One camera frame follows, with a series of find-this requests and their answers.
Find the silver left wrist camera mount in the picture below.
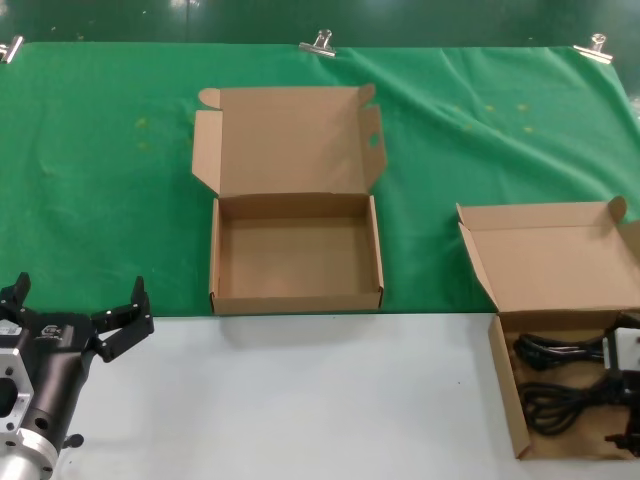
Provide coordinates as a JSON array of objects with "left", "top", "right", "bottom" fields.
[{"left": 0, "top": 319, "right": 37, "bottom": 436}]

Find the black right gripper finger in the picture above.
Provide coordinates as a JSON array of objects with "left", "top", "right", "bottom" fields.
[{"left": 604, "top": 418, "right": 640, "bottom": 455}]

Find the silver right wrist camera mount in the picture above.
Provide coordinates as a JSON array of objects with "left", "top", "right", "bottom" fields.
[{"left": 603, "top": 327, "right": 640, "bottom": 372}]

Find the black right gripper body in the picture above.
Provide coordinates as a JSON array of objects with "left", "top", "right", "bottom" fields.
[{"left": 607, "top": 368, "right": 640, "bottom": 409}]

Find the open cardboard box with hole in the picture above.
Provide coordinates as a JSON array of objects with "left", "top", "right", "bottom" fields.
[{"left": 191, "top": 83, "right": 389, "bottom": 316}]

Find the green table cloth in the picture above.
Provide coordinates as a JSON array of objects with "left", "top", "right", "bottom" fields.
[{"left": 0, "top": 41, "right": 640, "bottom": 317}]

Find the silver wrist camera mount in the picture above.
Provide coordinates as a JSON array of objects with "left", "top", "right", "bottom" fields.
[
  {"left": 603, "top": 327, "right": 640, "bottom": 372},
  {"left": 0, "top": 319, "right": 37, "bottom": 436}
]

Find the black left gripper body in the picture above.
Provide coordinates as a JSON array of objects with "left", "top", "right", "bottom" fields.
[{"left": 19, "top": 312, "right": 99, "bottom": 454}]

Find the silver binder clip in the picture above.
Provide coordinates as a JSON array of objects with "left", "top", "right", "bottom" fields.
[
  {"left": 0, "top": 35, "right": 25, "bottom": 65},
  {"left": 298, "top": 29, "right": 338, "bottom": 60},
  {"left": 573, "top": 33, "right": 614, "bottom": 65}
]

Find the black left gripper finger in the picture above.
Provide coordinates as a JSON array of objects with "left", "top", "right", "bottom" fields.
[
  {"left": 89, "top": 275, "right": 155, "bottom": 365},
  {"left": 0, "top": 272, "right": 36, "bottom": 326}
]

